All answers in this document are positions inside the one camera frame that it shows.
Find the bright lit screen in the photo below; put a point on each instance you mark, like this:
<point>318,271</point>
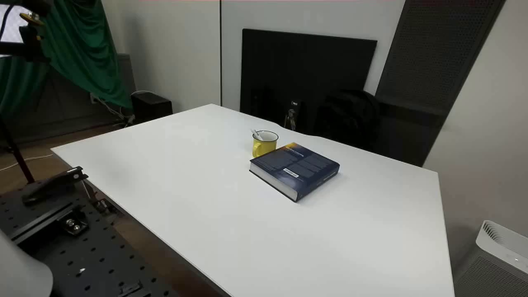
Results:
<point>11,22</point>

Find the white bin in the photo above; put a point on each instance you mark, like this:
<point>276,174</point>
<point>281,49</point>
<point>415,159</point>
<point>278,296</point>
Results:
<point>498,261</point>

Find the small black box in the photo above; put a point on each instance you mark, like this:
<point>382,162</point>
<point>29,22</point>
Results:
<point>151,106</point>

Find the black bag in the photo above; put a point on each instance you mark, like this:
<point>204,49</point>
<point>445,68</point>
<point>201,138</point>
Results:
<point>347,118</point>

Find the green cloth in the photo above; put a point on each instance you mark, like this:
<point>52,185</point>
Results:
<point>83,50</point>

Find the dark blue hardcover book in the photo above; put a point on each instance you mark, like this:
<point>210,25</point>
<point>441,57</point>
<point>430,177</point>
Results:
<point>295,167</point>

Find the small metal fitting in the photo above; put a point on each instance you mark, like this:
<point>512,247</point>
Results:
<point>75,225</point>

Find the black tripod leg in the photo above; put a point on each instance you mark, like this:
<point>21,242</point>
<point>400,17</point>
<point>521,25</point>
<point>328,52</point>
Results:
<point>17,157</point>

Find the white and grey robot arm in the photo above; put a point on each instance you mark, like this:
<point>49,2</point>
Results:
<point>19,273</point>

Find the dark bottle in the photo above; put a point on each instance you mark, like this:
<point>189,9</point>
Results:
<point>293,116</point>

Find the tall dark wall panel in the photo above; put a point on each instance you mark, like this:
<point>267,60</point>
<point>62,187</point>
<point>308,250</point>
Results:
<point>435,72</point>

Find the black clamp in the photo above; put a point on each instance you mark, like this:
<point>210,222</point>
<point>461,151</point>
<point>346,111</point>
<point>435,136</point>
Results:
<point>52,187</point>

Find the large black flat panel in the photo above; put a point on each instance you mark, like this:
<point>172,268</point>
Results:
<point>286,67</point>

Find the yellow cup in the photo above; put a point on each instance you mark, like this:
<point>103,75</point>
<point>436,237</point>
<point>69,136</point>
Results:
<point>265,146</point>

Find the black perforated breadboard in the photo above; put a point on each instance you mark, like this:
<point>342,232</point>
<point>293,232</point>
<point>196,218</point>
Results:
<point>93,258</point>

